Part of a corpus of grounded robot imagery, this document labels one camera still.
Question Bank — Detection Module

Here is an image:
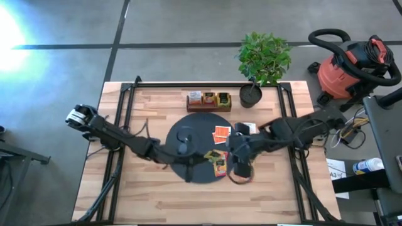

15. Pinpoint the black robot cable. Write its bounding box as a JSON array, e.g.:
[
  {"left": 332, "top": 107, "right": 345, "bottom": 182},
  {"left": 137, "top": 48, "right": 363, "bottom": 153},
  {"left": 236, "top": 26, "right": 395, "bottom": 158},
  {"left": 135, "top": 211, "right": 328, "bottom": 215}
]
[{"left": 175, "top": 125, "right": 194, "bottom": 156}]

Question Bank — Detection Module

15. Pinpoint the green potted plant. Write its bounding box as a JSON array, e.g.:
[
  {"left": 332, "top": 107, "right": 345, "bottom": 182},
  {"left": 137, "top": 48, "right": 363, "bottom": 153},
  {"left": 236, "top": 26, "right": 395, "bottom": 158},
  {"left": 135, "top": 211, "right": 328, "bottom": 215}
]
[{"left": 235, "top": 31, "right": 293, "bottom": 109}]

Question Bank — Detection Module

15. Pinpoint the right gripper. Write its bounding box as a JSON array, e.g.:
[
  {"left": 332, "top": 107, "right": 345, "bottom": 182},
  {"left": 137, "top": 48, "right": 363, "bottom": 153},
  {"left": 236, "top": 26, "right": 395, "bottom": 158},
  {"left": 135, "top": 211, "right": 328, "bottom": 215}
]
[{"left": 227, "top": 133, "right": 256, "bottom": 179}]

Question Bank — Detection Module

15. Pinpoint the yellow green lemon tea packet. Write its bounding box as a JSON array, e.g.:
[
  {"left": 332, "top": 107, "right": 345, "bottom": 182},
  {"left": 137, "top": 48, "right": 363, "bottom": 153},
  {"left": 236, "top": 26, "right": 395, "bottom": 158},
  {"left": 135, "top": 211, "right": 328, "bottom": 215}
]
[{"left": 217, "top": 92, "right": 231, "bottom": 108}]

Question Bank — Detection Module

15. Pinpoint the dark grey desk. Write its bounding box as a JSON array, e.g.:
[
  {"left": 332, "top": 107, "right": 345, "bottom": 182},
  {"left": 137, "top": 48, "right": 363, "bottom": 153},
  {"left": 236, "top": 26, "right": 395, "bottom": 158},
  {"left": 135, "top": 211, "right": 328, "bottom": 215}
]
[{"left": 362, "top": 87, "right": 402, "bottom": 226}]

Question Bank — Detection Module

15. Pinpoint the red orange peach tea packet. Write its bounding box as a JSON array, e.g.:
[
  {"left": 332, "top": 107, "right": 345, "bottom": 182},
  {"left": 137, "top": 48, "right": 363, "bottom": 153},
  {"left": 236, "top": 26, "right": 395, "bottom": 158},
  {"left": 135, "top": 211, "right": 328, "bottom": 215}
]
[{"left": 228, "top": 171, "right": 254, "bottom": 185}]

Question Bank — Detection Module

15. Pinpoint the black metal stand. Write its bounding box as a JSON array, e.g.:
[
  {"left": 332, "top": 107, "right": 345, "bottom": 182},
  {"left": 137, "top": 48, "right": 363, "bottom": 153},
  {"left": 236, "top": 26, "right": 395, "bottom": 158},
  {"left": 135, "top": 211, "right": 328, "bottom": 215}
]
[{"left": 0, "top": 125, "right": 52, "bottom": 226}]

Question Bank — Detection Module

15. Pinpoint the black aluminium table frame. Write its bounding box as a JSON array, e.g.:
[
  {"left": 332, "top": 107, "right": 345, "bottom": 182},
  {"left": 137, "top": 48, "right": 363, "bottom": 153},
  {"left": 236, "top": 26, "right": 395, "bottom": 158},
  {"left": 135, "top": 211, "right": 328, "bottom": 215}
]
[{"left": 77, "top": 75, "right": 342, "bottom": 224}]

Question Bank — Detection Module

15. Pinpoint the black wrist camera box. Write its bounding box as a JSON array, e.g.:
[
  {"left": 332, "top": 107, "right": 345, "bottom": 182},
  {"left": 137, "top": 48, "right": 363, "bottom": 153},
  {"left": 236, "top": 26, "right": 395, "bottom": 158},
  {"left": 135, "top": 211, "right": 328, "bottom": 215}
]
[
  {"left": 184, "top": 163, "right": 193, "bottom": 184},
  {"left": 234, "top": 122, "right": 251, "bottom": 136}
]

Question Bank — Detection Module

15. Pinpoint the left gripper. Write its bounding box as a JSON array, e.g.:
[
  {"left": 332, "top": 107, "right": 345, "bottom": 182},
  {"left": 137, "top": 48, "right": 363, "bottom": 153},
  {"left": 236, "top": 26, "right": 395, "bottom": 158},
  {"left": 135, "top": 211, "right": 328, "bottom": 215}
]
[{"left": 180, "top": 150, "right": 210, "bottom": 166}]

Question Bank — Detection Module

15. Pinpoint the white paper sheet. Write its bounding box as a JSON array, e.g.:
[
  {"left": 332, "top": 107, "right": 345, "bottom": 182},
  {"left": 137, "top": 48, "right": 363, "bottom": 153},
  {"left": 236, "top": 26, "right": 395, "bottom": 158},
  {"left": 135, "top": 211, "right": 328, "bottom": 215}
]
[{"left": 325, "top": 158, "right": 350, "bottom": 200}]

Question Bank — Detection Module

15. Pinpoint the white blue wipes canister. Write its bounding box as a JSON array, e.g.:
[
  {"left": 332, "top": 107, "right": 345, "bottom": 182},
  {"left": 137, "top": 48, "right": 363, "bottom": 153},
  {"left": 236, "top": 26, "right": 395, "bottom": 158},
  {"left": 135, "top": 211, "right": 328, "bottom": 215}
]
[{"left": 352, "top": 158, "right": 385, "bottom": 176}]

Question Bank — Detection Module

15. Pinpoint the black flat bar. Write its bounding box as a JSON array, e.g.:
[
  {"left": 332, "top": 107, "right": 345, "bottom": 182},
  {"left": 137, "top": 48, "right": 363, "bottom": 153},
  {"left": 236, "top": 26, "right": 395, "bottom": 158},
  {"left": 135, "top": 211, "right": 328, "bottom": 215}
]
[{"left": 332, "top": 169, "right": 390, "bottom": 194}]

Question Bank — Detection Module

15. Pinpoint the round dark woven placemat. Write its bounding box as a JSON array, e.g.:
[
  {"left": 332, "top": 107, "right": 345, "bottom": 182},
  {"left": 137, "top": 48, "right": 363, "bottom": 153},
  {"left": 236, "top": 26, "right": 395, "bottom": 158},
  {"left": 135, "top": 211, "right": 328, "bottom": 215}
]
[{"left": 165, "top": 112, "right": 239, "bottom": 185}]

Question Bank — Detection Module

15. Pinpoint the brown wooden tea organizer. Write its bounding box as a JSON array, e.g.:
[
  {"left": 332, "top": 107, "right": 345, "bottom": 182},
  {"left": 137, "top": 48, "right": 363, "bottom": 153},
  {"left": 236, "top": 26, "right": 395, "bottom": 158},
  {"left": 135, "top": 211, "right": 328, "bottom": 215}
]
[{"left": 186, "top": 91, "right": 232, "bottom": 113}]

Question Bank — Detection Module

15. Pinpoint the orange black shop vacuum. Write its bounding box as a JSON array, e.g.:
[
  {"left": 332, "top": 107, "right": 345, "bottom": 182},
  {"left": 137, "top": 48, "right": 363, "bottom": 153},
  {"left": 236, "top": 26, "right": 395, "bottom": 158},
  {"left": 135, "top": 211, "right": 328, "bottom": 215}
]
[{"left": 307, "top": 28, "right": 402, "bottom": 113}]

